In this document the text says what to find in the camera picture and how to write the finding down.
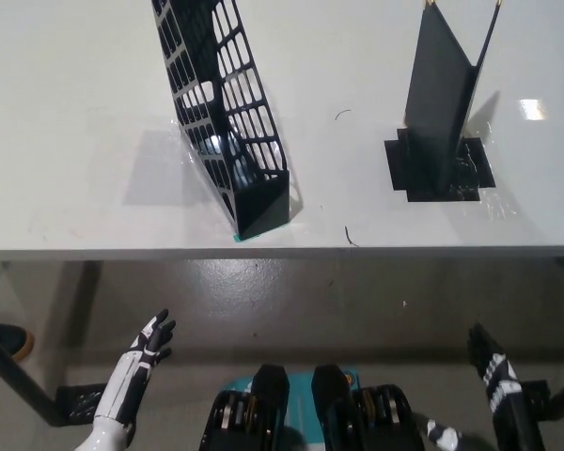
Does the black tape patch on table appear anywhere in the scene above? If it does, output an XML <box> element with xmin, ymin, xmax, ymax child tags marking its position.
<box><xmin>384</xmin><ymin>128</ymin><xmax>496</xmax><ymax>205</ymax></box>

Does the black metal table leg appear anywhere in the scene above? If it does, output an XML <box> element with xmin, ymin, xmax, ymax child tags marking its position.
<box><xmin>0</xmin><ymin>322</ymin><xmax>63</xmax><ymax>428</ymax></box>

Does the black mesh file shelf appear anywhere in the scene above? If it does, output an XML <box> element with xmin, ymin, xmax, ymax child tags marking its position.
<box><xmin>150</xmin><ymin>0</ymin><xmax>291</xmax><ymax>241</ymax></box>

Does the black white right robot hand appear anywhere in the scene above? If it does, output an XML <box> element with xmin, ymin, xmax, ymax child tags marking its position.
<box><xmin>466</xmin><ymin>320</ymin><xmax>524</xmax><ymax>415</ymax></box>

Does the black tape patch on floor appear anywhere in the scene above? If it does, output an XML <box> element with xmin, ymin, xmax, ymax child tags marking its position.
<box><xmin>55</xmin><ymin>383</ymin><xmax>108</xmax><ymax>420</ymax></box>
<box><xmin>520</xmin><ymin>379</ymin><xmax>552</xmax><ymax>415</ymax></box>

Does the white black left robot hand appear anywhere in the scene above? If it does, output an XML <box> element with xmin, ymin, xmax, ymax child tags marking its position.
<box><xmin>93</xmin><ymin>308</ymin><xmax>177</xmax><ymax>427</ymax></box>

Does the black shoe with tan sole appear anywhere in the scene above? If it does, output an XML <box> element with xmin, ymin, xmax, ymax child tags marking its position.
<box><xmin>0</xmin><ymin>318</ymin><xmax>36</xmax><ymax>364</ymax></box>

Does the teal tape strip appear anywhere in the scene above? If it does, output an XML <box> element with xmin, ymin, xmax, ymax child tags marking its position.
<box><xmin>230</xmin><ymin>229</ymin><xmax>265</xmax><ymax>244</ymax></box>

